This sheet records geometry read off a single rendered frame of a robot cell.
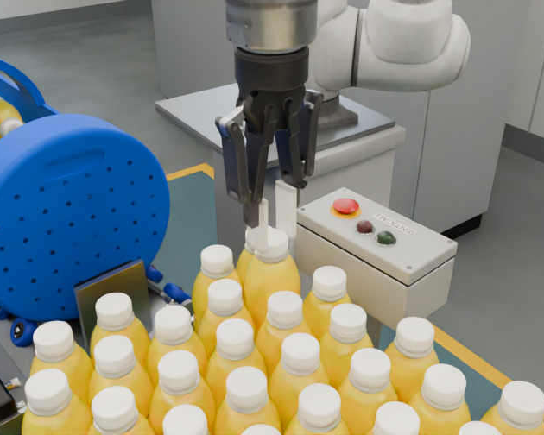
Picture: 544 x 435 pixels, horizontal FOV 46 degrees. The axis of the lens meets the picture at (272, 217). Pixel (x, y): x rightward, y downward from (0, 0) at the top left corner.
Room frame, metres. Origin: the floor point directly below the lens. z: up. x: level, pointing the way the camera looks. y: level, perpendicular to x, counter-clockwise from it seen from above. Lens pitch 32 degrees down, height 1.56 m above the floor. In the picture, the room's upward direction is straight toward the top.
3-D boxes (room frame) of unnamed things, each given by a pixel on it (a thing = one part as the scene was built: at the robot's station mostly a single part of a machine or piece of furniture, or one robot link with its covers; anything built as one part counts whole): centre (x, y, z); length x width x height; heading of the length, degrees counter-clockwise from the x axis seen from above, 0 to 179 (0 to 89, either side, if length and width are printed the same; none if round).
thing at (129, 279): (0.68, 0.22, 0.99); 0.10 x 0.02 x 0.12; 132
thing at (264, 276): (0.63, 0.00, 1.03); 0.07 x 0.07 x 0.19
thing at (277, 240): (0.63, 0.00, 1.13); 0.04 x 0.04 x 0.02
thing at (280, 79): (0.63, 0.00, 1.33); 0.08 x 0.07 x 0.09; 131
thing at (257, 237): (0.61, 0.02, 1.17); 0.03 x 0.01 x 0.07; 41
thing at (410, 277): (0.72, -0.14, 1.05); 0.20 x 0.10 x 0.10; 42
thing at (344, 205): (0.75, -0.10, 1.11); 0.04 x 0.04 x 0.01
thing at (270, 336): (0.56, -0.01, 0.99); 0.07 x 0.07 x 0.19
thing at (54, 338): (0.50, 0.23, 1.09); 0.04 x 0.04 x 0.02
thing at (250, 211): (0.60, 0.03, 1.20); 0.03 x 0.01 x 0.05; 131
